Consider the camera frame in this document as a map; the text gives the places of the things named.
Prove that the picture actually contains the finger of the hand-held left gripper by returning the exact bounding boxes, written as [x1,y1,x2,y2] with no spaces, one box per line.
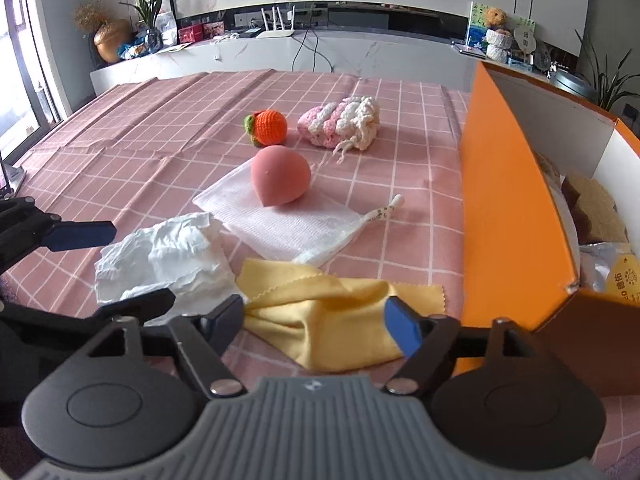
[92,287,177,328]
[0,197,117,273]

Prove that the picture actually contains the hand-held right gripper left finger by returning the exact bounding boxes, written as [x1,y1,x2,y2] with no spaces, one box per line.
[75,294,248,401]

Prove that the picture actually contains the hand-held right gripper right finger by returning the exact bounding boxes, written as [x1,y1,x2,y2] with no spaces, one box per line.
[382,296,548,397]

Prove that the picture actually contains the white tissue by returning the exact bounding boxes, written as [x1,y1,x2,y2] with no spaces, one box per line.
[95,212,236,321]

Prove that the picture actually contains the yellow cloth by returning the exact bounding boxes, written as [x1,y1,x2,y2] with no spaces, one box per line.
[235,258,445,373]

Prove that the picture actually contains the orange cardboard box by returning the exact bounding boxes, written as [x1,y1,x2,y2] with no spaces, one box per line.
[460,61,640,398]

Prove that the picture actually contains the brown fluffy headband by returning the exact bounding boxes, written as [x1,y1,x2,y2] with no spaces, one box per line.
[537,152,568,196]

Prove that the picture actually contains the silver packet with yellow label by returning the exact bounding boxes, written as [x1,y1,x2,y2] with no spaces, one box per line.
[579,242,640,307]

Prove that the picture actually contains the brown toast-shaped sponge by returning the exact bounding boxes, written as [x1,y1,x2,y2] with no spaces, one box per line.
[562,175,629,245]

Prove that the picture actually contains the dark metal stand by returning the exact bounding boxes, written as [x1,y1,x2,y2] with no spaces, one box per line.
[0,157,26,197]

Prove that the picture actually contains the pink checked tablecloth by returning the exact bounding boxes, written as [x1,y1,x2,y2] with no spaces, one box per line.
[0,69,640,480]

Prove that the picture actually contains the pink peach-shaped makeup sponge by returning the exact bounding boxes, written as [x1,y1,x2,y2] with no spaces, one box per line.
[251,146,312,207]

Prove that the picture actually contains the glass balcony door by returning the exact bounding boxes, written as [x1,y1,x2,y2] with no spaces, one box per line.
[0,0,68,161]

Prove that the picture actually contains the golden vase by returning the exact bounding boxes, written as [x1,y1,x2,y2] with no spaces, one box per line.
[93,19,133,64]

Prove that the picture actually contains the orange crochet fruit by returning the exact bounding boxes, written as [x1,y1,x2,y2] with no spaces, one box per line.
[243,109,288,148]

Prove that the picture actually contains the pink white crochet pouch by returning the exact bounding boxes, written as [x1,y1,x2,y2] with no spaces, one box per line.
[297,96,382,165]

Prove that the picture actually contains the dried flowers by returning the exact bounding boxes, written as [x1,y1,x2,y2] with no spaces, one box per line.
[75,0,108,33]

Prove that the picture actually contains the green plant in glass vase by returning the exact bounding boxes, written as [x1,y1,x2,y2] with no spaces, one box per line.
[120,0,176,53]

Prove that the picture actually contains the white marble television cabinet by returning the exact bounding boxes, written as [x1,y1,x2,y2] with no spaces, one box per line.
[90,30,481,98]

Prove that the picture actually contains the white router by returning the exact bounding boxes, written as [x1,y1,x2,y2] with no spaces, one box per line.
[256,5,296,39]

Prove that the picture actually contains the silver decorative plate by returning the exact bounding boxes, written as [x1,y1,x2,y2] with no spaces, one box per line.
[532,40,552,73]

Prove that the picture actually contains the blue green painting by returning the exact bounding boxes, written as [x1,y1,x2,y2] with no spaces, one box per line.
[465,1,488,53]

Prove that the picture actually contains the round paper fan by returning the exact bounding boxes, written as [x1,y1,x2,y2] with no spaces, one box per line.
[514,16,536,57]

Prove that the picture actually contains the long-leaf potted plant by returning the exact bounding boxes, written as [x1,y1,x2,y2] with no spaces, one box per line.
[575,30,635,112]

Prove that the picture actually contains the white mesh drawstring bag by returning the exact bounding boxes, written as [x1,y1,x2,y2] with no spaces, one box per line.
[192,160,403,267]

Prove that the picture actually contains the black picture frame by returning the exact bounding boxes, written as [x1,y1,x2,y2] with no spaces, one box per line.
[155,0,180,48]

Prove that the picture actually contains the black cable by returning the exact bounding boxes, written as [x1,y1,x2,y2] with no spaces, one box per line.
[291,30,334,73]

